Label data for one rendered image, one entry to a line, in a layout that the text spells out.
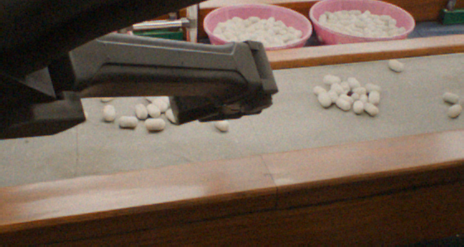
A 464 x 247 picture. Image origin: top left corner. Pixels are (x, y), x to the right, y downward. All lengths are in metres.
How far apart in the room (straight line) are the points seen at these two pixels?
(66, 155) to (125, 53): 0.56
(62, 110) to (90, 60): 0.05
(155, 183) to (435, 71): 0.74
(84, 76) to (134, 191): 0.47
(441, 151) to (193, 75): 0.60
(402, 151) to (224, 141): 0.31
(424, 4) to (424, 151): 0.82
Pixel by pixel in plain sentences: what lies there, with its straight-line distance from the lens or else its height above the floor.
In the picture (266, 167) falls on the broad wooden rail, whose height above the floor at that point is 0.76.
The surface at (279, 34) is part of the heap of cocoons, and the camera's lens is 1.50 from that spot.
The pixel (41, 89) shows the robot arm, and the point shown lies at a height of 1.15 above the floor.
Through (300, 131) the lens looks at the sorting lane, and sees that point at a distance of 1.11.
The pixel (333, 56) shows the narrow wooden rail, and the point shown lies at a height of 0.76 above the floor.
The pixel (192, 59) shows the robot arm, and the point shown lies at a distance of 0.60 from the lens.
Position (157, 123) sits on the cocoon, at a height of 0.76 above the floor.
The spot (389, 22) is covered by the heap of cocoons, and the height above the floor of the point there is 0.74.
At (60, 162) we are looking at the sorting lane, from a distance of 1.04.
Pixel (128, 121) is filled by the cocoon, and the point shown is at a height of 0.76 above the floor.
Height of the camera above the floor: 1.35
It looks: 33 degrees down
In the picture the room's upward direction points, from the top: 2 degrees clockwise
